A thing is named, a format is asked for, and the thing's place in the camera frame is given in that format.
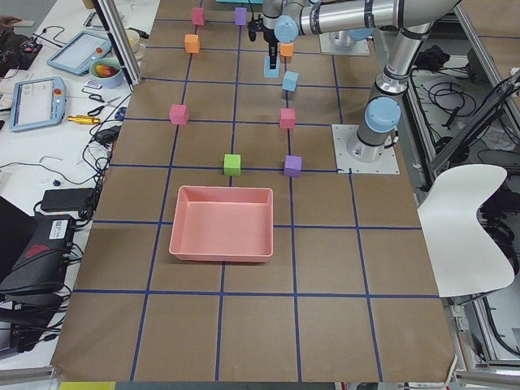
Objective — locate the light blue foam block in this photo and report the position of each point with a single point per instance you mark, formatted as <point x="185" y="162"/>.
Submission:
<point x="290" y="81"/>
<point x="269" y="71"/>

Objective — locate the orange foam block right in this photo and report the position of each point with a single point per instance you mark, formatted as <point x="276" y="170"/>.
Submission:
<point x="286" y="49"/>

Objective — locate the orange foam block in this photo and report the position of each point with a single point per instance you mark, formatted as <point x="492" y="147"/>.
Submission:
<point x="286" y="49"/>
<point x="192" y="44"/>

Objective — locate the purple foam block far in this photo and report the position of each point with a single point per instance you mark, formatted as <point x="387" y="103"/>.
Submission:
<point x="240" y="16"/>

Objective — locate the purple foam block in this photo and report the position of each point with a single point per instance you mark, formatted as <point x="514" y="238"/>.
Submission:
<point x="292" y="166"/>
<point x="240" y="16"/>

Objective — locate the pink foam block far left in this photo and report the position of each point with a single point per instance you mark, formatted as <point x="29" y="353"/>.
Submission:
<point x="198" y="16"/>

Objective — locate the pink foam block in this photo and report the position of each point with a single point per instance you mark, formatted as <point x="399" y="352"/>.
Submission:
<point x="179" y="114"/>
<point x="198" y="16"/>
<point x="287" y="118"/>

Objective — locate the orange foam block left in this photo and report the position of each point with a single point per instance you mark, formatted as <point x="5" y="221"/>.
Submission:
<point x="192" y="44"/>

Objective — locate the pink foam block middle right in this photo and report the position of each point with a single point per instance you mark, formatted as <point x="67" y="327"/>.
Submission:
<point x="287" y="118"/>

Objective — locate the pink foam block middle left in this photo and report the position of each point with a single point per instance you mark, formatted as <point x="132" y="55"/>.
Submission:
<point x="179" y="114"/>

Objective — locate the purple foam block near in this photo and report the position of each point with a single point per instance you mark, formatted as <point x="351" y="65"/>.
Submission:
<point x="292" y="166"/>

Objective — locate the green foam block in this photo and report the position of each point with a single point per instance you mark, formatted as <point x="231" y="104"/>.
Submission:
<point x="232" y="165"/>

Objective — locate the cream cup with lemon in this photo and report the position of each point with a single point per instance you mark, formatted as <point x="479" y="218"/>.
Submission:
<point x="134" y="40"/>

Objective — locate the light blue bowl with fruit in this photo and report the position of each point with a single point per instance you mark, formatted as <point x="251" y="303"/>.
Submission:
<point x="107" y="72"/>

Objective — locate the black scissors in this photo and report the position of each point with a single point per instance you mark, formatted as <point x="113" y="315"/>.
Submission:
<point x="103" y="103"/>

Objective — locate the teach pendant far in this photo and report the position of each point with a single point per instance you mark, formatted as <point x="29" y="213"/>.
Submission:
<point x="80" y="53"/>

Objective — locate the teach pendant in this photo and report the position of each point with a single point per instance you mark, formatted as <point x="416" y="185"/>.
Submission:
<point x="38" y="104"/>
<point x="80" y="53"/>

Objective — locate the pink plastic tray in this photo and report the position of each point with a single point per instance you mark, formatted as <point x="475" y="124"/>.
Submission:
<point x="223" y="224"/>

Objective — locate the brass cylinder tool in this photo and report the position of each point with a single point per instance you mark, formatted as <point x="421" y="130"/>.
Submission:
<point x="83" y="119"/>

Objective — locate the teach pendant near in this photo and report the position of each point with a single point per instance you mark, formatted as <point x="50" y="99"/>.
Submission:
<point x="38" y="104"/>

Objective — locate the black power adapter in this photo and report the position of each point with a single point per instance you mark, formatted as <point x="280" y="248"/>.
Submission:
<point x="72" y="199"/>

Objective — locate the white chair seat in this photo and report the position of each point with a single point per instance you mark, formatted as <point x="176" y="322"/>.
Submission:
<point x="464" y="258"/>

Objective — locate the black computer box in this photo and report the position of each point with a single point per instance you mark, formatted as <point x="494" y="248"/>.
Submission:
<point x="33" y="250"/>

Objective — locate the aluminium frame post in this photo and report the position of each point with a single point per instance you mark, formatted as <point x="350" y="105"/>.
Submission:
<point x="113" y="26"/>

